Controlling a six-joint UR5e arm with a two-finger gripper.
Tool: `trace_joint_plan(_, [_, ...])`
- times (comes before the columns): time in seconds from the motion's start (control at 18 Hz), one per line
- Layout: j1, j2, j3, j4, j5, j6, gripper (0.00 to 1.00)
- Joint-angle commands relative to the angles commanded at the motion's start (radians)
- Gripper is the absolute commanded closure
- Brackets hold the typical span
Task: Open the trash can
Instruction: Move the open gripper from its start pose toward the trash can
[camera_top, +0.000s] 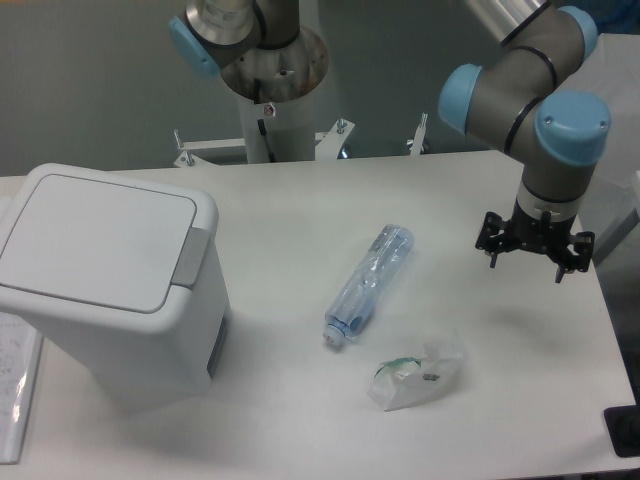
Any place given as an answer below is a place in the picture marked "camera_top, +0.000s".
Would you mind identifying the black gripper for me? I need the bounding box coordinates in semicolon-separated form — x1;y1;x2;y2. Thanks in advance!
475;202;596;284

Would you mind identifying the second grey blue robot arm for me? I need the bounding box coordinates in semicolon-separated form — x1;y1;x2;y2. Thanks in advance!
168;0;300;77

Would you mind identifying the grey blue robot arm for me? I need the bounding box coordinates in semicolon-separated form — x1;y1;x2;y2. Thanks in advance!
438;1;612;280

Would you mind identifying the white plastic trash can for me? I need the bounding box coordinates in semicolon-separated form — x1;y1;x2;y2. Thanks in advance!
1;163;231;395

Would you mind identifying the crumpled white plastic wrapper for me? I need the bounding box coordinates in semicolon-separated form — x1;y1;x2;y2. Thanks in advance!
367;331;466;412

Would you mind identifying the clear empty plastic bottle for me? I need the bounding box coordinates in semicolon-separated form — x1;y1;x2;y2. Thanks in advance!
323;224;414;349

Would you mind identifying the black device at table corner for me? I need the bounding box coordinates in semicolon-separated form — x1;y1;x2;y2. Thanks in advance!
604;405;639;458

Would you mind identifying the laminated paper sheet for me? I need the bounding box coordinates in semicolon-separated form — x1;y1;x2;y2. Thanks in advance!
1;313;43;465

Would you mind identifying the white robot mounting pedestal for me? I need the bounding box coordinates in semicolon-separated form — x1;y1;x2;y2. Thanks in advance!
172;24;431;169

